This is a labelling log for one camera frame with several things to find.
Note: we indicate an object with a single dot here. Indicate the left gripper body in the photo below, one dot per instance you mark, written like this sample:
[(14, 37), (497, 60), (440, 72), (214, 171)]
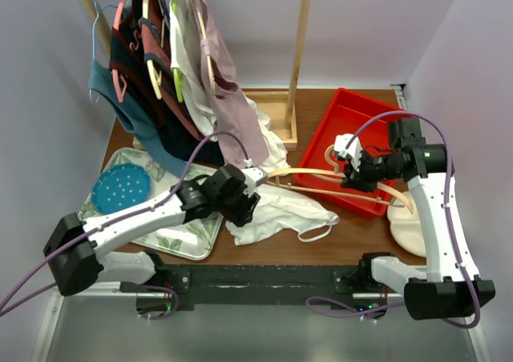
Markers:
[(236, 207)]

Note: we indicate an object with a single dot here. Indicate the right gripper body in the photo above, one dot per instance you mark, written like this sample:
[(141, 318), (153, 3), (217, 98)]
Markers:
[(373, 170)]

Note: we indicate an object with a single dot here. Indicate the wooden hanger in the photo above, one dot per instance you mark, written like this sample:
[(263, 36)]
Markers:
[(200, 19), (332, 176)]

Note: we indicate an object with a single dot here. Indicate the white tank top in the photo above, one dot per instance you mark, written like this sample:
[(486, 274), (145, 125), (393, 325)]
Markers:
[(280, 209)]

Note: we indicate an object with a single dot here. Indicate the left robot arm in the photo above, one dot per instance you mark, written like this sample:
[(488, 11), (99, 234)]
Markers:
[(82, 253)]

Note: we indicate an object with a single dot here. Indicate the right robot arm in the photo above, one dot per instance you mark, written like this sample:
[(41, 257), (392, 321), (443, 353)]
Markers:
[(450, 288)]

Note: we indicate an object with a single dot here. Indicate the mauve tank top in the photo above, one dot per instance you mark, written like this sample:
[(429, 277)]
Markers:
[(230, 107)]

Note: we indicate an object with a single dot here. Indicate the green hanger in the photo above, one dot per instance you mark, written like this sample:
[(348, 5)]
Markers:
[(177, 75)]

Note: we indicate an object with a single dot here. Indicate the cream plastic hanger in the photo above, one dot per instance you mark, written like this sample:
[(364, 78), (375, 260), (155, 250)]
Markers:
[(153, 36)]

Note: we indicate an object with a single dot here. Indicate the wooden hanger under mauve top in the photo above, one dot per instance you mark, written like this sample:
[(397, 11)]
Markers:
[(200, 19)]

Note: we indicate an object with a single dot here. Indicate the pink hanger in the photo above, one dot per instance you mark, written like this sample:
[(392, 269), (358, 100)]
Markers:
[(125, 45)]

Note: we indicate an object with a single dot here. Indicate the teal tank top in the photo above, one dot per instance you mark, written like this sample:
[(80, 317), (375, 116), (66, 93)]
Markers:
[(133, 119)]

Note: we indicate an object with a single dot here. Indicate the red plastic bin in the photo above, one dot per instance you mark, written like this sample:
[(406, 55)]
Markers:
[(347, 111)]

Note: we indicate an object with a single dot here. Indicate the floral serving tray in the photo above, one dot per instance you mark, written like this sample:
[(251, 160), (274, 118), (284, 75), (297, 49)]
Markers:
[(193, 240)]

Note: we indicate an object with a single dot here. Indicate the cream divided plate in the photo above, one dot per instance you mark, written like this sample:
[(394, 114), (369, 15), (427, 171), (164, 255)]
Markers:
[(405, 226)]

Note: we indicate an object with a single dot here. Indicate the wooden clothes rack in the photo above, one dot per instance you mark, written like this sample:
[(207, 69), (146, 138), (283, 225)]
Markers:
[(279, 104)]

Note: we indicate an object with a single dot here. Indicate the blue polka dot plate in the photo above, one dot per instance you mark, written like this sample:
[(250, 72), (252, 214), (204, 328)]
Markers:
[(121, 186)]

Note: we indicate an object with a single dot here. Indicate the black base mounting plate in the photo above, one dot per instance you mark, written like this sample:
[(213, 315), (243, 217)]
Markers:
[(191, 285)]

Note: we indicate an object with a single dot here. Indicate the white hanging garment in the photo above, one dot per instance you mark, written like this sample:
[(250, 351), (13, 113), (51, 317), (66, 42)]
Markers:
[(185, 52)]

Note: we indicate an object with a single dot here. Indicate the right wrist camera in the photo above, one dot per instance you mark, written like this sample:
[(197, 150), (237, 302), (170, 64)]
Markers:
[(348, 148)]

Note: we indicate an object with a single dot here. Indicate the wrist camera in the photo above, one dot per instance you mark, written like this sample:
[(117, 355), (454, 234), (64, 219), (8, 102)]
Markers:
[(253, 176), (348, 148)]

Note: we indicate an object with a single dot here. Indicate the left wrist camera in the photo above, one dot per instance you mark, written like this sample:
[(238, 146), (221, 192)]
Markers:
[(253, 176)]

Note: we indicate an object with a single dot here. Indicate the light blue wire hanger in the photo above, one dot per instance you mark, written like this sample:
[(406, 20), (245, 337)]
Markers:
[(94, 37)]

